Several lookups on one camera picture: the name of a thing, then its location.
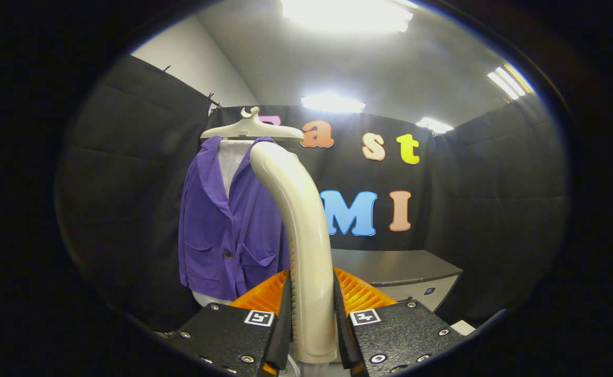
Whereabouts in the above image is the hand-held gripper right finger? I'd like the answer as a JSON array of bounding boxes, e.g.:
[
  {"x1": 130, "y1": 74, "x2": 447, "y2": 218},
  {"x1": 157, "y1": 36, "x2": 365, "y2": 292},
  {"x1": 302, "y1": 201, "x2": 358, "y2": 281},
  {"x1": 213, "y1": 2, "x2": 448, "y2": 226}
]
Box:
[{"x1": 332, "y1": 267, "x2": 466, "y2": 377}]

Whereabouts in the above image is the white garment steamer head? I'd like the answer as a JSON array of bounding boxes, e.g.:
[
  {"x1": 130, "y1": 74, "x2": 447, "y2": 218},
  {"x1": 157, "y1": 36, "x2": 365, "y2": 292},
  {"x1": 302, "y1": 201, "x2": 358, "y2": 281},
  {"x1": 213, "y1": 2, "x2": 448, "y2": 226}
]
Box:
[{"x1": 250, "y1": 140, "x2": 339, "y2": 364}]

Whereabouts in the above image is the white ironing form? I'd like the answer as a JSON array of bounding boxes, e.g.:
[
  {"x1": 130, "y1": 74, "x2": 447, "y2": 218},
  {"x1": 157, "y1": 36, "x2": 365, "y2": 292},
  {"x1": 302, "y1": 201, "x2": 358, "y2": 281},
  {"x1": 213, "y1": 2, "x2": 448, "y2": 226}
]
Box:
[{"x1": 191, "y1": 139, "x2": 254, "y2": 307}]

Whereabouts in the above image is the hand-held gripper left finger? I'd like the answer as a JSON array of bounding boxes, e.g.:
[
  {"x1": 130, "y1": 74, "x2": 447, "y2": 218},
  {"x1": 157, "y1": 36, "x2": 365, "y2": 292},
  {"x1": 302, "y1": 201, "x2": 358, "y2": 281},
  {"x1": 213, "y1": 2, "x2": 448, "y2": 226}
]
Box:
[{"x1": 168, "y1": 268, "x2": 292, "y2": 377}]

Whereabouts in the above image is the purple corduroy jacket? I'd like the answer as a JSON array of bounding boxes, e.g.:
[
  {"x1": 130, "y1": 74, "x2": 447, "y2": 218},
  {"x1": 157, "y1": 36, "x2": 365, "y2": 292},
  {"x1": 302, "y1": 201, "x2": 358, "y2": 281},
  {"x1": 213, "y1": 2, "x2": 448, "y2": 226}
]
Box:
[{"x1": 178, "y1": 136, "x2": 291, "y2": 302}]

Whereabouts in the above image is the grey drawer cabinet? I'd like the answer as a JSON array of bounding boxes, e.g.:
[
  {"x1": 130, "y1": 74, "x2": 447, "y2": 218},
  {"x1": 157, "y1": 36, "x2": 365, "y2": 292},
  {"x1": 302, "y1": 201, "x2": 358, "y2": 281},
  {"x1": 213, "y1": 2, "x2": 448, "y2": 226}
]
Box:
[{"x1": 330, "y1": 248, "x2": 464, "y2": 313}]

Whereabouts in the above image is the cream plastic clothes hanger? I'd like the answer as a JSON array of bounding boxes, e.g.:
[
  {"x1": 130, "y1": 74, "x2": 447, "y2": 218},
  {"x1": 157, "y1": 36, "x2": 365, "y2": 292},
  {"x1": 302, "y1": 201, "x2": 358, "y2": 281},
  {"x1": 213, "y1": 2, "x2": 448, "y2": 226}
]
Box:
[{"x1": 200, "y1": 106, "x2": 305, "y2": 141}]

